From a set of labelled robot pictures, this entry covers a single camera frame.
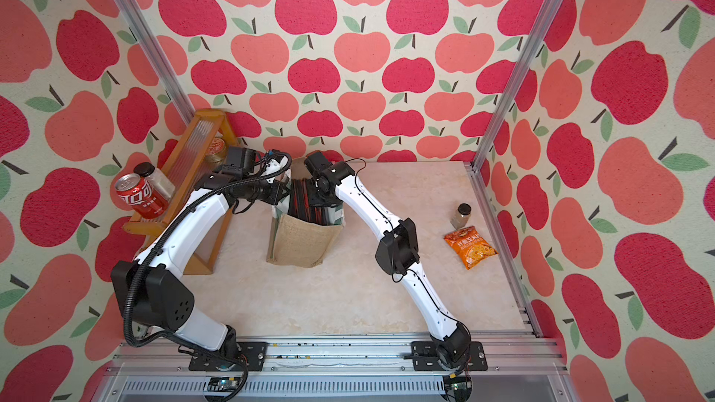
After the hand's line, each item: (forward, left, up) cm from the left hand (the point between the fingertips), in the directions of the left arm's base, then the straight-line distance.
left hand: (289, 193), depth 82 cm
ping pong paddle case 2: (-2, -7, -4) cm, 8 cm away
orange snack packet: (-8, -58, -17) cm, 61 cm away
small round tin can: (+24, +32, -5) cm, 40 cm away
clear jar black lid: (-6, +30, +9) cm, 32 cm away
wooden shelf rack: (+8, +31, +4) cm, 33 cm away
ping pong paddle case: (-4, -13, -5) cm, 15 cm away
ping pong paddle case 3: (+2, -3, -6) cm, 7 cm away
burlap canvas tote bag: (-13, -4, -7) cm, 15 cm away
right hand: (+3, -7, -11) cm, 13 cm away
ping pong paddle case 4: (-1, 0, -6) cm, 6 cm away
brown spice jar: (+2, -57, -14) cm, 59 cm away
